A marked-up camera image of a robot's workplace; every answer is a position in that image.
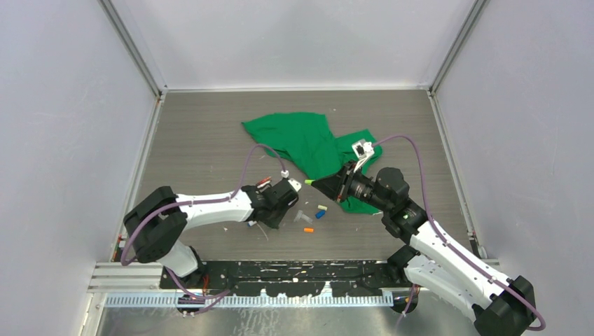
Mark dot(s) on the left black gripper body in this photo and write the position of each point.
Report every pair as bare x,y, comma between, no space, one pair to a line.
278,213

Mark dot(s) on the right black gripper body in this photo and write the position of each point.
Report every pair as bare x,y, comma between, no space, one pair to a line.
358,186

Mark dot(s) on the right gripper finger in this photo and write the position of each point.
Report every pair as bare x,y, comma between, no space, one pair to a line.
333,192
336,178

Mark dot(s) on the red orange pen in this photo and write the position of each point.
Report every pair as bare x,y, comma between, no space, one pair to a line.
264,182

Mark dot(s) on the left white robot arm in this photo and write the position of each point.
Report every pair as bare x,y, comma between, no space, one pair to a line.
155,225

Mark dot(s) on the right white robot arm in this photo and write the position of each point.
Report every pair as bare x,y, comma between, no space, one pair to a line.
431,258

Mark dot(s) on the green cloth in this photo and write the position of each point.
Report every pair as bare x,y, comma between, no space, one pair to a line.
305,139

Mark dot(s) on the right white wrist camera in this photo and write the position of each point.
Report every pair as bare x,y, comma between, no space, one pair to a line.
364,151

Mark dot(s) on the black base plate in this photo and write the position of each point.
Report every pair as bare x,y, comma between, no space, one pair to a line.
299,278

